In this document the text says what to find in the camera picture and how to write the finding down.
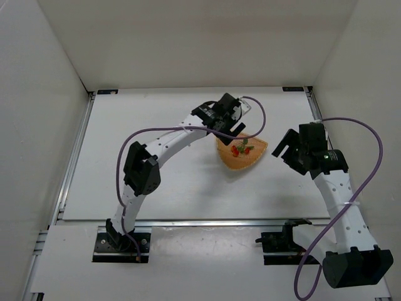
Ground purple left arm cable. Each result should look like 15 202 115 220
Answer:
115 95 268 263

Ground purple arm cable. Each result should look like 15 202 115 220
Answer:
115 95 268 263
296 117 383 301

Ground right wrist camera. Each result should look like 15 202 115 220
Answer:
299 123 328 153

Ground woven bamboo fruit basket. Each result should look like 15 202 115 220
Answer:
216 132 268 171

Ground black corner bracket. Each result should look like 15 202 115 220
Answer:
282 87 304 92
96 89 118 95

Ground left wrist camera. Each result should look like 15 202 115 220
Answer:
236 97 251 120

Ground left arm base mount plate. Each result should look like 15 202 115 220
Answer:
92 228 151 264

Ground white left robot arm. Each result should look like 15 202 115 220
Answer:
106 93 251 251

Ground fake cherry bunch with leaves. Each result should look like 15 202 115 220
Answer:
231 139 254 157

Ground right aluminium frame rail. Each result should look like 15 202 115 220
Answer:
305 86 333 139

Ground aluminium frame rail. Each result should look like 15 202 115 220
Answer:
21 91 96 300
305 86 333 139
56 218 326 231

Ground front aluminium frame rail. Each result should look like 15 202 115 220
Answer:
56 218 326 231

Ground black left corner bracket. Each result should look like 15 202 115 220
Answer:
96 89 118 95

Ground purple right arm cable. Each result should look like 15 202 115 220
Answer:
296 117 383 301

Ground black right corner bracket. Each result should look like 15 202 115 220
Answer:
282 87 304 92

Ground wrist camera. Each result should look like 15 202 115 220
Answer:
299 123 328 153
236 97 251 120

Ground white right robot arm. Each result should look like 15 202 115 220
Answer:
272 123 393 288

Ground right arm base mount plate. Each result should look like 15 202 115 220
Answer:
255 219 321 266

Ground left aluminium frame rail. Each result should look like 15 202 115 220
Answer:
21 91 96 300

